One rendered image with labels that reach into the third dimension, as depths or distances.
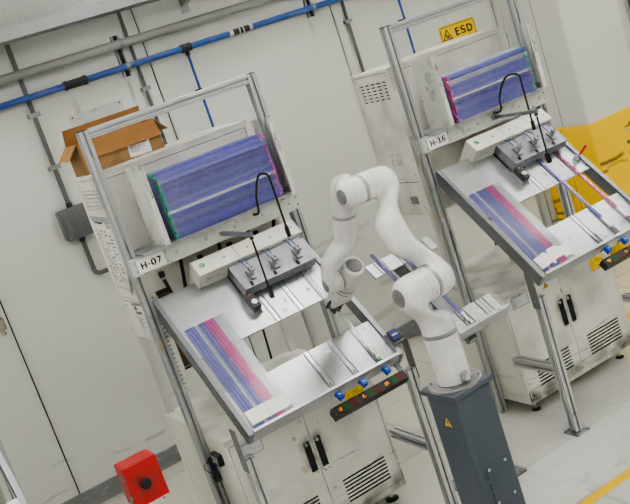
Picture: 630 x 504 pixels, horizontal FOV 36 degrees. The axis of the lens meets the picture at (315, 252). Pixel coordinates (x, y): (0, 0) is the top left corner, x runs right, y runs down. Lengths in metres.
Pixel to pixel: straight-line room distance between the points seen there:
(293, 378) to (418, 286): 0.70
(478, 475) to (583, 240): 1.39
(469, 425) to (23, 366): 2.64
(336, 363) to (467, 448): 0.63
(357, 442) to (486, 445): 0.83
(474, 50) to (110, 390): 2.59
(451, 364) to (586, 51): 3.50
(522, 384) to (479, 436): 1.25
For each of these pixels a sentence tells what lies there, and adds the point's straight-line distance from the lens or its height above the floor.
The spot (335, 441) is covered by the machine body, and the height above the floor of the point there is 0.39.
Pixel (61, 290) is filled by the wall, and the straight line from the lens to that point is 5.19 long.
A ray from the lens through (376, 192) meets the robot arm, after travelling 3.26.
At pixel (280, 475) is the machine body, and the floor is 0.38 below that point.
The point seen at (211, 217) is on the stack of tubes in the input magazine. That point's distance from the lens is 3.81.
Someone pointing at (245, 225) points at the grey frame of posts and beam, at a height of 1.33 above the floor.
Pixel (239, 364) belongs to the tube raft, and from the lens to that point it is 3.62.
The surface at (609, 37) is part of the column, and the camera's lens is 6.57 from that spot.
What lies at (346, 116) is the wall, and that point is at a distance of 5.88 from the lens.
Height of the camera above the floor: 1.95
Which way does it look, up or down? 12 degrees down
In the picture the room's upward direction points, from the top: 19 degrees counter-clockwise
